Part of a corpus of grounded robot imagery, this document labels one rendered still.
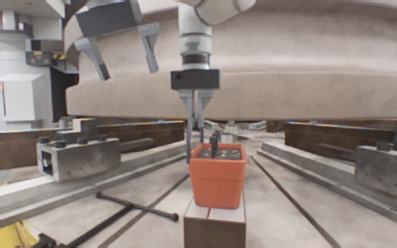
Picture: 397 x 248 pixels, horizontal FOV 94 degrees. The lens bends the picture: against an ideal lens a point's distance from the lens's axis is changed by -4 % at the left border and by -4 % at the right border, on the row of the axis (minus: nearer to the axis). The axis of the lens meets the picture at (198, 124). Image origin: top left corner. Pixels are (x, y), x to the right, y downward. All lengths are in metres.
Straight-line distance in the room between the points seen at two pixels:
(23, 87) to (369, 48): 4.54
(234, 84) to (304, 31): 0.57
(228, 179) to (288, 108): 0.79
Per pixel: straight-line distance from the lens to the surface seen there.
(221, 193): 0.48
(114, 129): 2.62
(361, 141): 2.61
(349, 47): 1.62
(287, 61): 1.35
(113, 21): 0.48
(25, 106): 4.37
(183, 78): 0.52
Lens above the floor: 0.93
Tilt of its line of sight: 6 degrees down
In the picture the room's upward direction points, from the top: straight up
